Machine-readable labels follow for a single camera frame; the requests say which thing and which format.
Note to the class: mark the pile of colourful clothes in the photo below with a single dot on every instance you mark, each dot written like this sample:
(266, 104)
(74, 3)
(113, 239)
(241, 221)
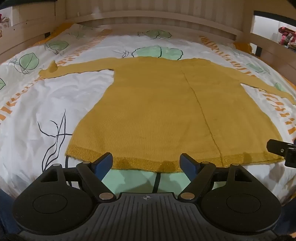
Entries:
(288, 37)

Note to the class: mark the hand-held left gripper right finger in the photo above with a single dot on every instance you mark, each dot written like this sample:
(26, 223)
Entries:
(187, 165)

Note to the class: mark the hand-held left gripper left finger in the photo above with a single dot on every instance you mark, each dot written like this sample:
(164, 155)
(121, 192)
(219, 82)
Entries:
(103, 165)

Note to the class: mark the dark blue cloth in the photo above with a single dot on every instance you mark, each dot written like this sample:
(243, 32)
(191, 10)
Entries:
(5, 208)

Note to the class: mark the white leaf-print bed cover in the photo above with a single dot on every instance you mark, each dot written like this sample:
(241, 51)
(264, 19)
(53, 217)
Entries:
(46, 111)

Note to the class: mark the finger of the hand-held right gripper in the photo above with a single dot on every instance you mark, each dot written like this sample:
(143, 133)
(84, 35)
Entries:
(275, 146)

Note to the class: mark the black wall socket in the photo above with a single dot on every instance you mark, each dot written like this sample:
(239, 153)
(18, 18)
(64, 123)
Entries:
(47, 34)

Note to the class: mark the mustard yellow knit sweater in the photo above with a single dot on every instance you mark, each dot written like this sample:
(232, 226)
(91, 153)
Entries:
(161, 111)

